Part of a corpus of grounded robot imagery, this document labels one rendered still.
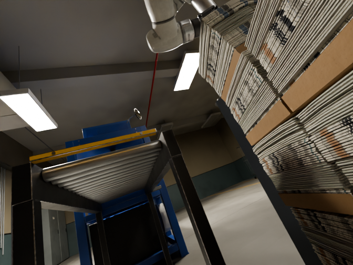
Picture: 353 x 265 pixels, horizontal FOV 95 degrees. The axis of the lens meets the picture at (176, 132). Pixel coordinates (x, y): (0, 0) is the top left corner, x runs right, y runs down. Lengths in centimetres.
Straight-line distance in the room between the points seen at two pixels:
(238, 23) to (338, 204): 58
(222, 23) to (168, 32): 24
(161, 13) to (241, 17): 30
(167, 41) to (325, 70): 60
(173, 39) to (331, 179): 71
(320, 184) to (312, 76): 25
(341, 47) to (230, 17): 43
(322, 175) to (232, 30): 49
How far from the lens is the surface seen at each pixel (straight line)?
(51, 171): 75
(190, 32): 84
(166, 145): 67
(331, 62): 37
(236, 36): 65
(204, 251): 68
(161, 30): 80
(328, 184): 49
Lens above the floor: 53
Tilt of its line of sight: 21 degrees up
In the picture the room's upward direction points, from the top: 22 degrees counter-clockwise
